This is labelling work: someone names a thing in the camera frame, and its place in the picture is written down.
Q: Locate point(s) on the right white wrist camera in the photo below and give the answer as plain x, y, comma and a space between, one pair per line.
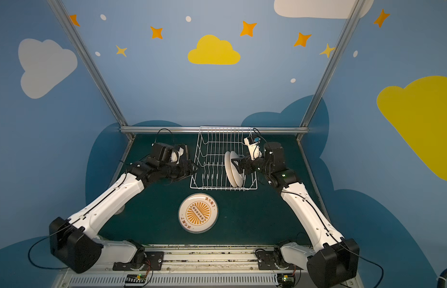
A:
253, 145

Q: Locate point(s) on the right small circuit board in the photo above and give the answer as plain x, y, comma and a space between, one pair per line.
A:
285, 281

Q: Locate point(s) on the white wire dish rack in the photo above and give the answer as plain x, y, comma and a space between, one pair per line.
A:
212, 144

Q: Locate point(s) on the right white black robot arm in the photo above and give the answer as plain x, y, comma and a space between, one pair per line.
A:
332, 259

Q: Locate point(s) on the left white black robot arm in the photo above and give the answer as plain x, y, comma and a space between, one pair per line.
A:
74, 240

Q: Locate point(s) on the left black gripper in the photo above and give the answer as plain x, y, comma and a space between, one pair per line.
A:
185, 162

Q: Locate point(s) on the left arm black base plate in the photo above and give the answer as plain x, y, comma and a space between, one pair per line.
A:
153, 261

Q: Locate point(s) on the white round plate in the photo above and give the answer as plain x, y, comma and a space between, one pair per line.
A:
238, 178
198, 213
228, 169

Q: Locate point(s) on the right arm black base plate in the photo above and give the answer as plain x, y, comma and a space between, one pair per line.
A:
272, 260

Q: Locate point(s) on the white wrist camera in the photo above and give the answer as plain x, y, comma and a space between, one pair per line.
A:
253, 145
175, 155

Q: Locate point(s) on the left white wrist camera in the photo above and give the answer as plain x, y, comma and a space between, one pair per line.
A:
175, 155

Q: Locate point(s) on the aluminium rail base frame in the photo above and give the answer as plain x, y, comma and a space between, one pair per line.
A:
190, 266

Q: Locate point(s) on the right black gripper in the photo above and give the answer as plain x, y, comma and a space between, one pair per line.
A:
247, 165

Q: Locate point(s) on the small circuit board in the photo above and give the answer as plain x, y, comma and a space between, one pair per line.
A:
135, 280
285, 281

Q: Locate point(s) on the left small circuit board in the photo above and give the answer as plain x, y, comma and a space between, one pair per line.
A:
135, 280

